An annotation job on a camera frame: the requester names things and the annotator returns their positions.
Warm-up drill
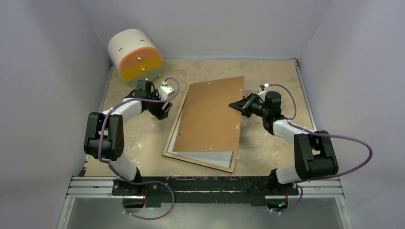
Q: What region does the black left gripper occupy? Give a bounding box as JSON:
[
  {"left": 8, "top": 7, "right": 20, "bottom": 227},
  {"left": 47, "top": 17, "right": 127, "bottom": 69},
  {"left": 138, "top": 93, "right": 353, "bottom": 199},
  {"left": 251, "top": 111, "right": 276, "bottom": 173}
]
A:
[{"left": 147, "top": 89, "right": 171, "bottom": 120}]

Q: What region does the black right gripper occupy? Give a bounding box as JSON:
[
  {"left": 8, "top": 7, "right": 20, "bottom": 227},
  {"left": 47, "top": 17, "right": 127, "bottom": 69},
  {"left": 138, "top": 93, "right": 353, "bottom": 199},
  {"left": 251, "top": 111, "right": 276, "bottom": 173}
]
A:
[{"left": 229, "top": 92, "right": 269, "bottom": 118}]

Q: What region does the wooden picture frame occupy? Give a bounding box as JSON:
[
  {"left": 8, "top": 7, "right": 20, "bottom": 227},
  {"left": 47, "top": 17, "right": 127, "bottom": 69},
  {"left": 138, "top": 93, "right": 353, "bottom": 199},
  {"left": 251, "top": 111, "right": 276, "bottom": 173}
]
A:
[{"left": 162, "top": 83, "right": 237, "bottom": 174}]

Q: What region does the brown cardboard backing board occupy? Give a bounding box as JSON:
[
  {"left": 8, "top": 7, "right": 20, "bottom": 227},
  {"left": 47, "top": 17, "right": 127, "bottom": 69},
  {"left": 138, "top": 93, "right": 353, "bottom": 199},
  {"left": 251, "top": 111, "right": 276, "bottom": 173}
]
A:
[{"left": 174, "top": 76, "right": 245, "bottom": 152}]

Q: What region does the mountain landscape photo print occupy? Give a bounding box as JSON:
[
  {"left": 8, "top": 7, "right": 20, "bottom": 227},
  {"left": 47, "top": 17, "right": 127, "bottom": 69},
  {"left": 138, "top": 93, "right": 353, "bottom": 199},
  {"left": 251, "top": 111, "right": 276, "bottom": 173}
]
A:
[{"left": 168, "top": 121, "right": 233, "bottom": 168}]

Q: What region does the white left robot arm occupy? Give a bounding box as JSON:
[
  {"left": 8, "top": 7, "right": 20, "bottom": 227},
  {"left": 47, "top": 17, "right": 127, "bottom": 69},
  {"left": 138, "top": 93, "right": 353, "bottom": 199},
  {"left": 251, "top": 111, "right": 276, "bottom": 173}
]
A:
[{"left": 84, "top": 80, "right": 180, "bottom": 195}]

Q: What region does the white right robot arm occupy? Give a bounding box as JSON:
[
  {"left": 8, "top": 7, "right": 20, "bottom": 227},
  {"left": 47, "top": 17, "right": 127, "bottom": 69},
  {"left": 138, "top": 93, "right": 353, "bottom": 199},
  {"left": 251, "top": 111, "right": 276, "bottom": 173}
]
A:
[{"left": 229, "top": 91, "right": 339, "bottom": 194}]

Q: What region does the round white drawer cabinet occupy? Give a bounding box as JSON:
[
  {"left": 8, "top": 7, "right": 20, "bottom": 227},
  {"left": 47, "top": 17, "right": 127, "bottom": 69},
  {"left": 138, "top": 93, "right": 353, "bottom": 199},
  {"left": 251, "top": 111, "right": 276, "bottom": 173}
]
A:
[{"left": 107, "top": 29, "right": 163, "bottom": 83}]

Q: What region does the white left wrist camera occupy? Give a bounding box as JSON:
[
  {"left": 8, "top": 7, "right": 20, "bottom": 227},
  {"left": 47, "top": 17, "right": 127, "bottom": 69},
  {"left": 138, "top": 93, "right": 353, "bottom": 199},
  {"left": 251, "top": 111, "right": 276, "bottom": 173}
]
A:
[{"left": 158, "top": 83, "right": 176, "bottom": 101}]

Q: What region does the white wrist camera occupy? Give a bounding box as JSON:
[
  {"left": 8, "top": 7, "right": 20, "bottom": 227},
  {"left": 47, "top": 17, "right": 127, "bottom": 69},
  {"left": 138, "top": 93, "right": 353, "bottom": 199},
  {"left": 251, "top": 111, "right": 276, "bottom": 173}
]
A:
[
  {"left": 158, "top": 83, "right": 176, "bottom": 101},
  {"left": 257, "top": 83, "right": 269, "bottom": 95}
]

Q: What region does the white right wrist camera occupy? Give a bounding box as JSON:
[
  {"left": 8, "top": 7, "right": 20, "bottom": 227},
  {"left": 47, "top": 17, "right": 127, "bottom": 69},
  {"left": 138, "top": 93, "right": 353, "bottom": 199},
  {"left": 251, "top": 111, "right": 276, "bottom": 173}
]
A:
[{"left": 257, "top": 83, "right": 269, "bottom": 95}]

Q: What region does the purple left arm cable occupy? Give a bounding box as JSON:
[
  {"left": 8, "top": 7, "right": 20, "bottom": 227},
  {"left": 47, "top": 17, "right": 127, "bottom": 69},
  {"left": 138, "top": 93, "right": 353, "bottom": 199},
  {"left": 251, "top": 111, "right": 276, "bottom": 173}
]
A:
[{"left": 98, "top": 77, "right": 181, "bottom": 221}]

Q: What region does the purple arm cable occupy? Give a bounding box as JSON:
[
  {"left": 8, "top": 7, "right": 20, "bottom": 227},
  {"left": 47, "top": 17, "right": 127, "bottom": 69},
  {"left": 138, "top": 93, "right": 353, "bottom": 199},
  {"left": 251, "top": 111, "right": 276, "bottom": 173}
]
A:
[
  {"left": 264, "top": 83, "right": 373, "bottom": 216},
  {"left": 98, "top": 77, "right": 181, "bottom": 221}
]

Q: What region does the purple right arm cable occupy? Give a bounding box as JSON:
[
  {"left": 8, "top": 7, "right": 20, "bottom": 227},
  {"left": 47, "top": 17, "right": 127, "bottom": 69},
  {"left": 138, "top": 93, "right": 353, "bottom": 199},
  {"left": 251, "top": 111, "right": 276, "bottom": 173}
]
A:
[{"left": 264, "top": 83, "right": 373, "bottom": 216}]

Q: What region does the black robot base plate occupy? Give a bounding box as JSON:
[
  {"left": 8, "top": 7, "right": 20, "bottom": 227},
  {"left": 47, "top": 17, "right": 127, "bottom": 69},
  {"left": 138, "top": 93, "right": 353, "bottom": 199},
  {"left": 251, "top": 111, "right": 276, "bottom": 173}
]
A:
[{"left": 112, "top": 176, "right": 299, "bottom": 209}]

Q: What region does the aluminium rail frame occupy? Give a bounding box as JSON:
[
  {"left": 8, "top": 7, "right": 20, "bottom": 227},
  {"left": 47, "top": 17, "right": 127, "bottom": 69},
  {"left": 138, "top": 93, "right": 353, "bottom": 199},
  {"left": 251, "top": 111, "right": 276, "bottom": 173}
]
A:
[{"left": 57, "top": 176, "right": 352, "bottom": 229}]

